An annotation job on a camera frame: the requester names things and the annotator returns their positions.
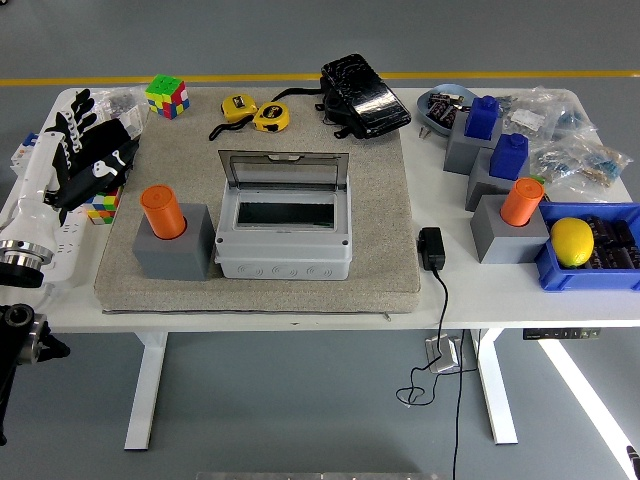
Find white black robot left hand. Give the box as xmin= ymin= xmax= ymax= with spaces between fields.
xmin=0 ymin=88 xmax=140 ymax=251

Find orange cylinder battery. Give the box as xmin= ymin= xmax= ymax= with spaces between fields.
xmin=499 ymin=177 xmax=546 ymax=228
xmin=139 ymin=184 xmax=188 ymax=240

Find smoked transparent box lid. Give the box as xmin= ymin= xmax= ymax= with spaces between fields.
xmin=217 ymin=148 xmax=350 ymax=193

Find silver metal box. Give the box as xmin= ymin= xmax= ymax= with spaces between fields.
xmin=424 ymin=337 xmax=460 ymax=375

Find grey plastic junction box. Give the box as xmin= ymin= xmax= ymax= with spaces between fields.
xmin=214 ymin=175 xmax=354 ymax=281

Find blue square battery block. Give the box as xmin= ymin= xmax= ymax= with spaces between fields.
xmin=464 ymin=94 xmax=504 ymax=141
xmin=488 ymin=132 xmax=530 ymax=181

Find white blue circuit breaker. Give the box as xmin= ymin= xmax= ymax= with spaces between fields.
xmin=10 ymin=131 xmax=41 ymax=177

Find white power strip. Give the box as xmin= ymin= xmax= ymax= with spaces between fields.
xmin=42 ymin=207 xmax=91 ymax=286

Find white-topped puzzle cube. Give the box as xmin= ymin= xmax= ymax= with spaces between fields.
xmin=83 ymin=187 xmax=124 ymax=226

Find clear bag of small parts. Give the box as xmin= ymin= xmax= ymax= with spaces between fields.
xmin=92 ymin=85 xmax=151 ymax=144

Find black table control panel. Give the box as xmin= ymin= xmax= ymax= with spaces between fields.
xmin=522 ymin=327 xmax=602 ymax=341

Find grey block with round hole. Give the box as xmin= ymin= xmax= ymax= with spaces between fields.
xmin=131 ymin=202 xmax=217 ymax=282

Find white table leg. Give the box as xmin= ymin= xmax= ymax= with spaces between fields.
xmin=123 ymin=330 xmax=169 ymax=451
xmin=472 ymin=328 xmax=519 ymax=446

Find green-topped puzzle cube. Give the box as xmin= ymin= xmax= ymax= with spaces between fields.
xmin=144 ymin=73 xmax=191 ymax=121

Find blue plastic bin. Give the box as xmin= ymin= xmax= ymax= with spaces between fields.
xmin=533 ymin=201 xmax=640 ymax=294

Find dark capacitors pile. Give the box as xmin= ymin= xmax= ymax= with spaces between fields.
xmin=579 ymin=213 xmax=640 ymax=271

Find yellow lemon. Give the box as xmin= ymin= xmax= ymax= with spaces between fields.
xmin=549 ymin=217 xmax=596 ymax=269

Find grey holder block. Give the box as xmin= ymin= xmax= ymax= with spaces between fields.
xmin=443 ymin=112 xmax=504 ymax=176
xmin=464 ymin=147 xmax=531 ymax=212
xmin=469 ymin=193 xmax=551 ymax=265

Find black power adapter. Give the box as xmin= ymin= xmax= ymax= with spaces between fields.
xmin=417 ymin=226 xmax=447 ymax=272

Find clear bag mixed resistors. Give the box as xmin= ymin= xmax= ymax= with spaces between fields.
xmin=529 ymin=138 xmax=634 ymax=189

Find clear bag blue parts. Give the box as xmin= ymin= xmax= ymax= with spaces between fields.
xmin=549 ymin=105 xmax=601 ymax=147

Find grey-brown mat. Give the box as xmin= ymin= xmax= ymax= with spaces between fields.
xmin=93 ymin=87 xmax=422 ymax=315

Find glossy black pouch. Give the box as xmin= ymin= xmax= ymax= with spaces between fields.
xmin=272 ymin=53 xmax=413 ymax=141

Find clear bag white label parts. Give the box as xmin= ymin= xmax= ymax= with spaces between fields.
xmin=499 ymin=87 xmax=569 ymax=147

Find dark components in dish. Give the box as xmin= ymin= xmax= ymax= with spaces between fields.
xmin=427 ymin=92 xmax=464 ymax=126

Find light blue dish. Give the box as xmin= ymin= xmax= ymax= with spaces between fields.
xmin=416 ymin=83 xmax=481 ymax=137

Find black hanging cable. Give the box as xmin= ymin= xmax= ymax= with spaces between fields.
xmin=429 ymin=328 xmax=482 ymax=480

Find yellow tape measure with strap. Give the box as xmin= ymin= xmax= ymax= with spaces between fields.
xmin=208 ymin=94 xmax=260 ymax=142

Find black adapter cord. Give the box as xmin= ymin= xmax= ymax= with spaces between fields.
xmin=395 ymin=268 xmax=450 ymax=407

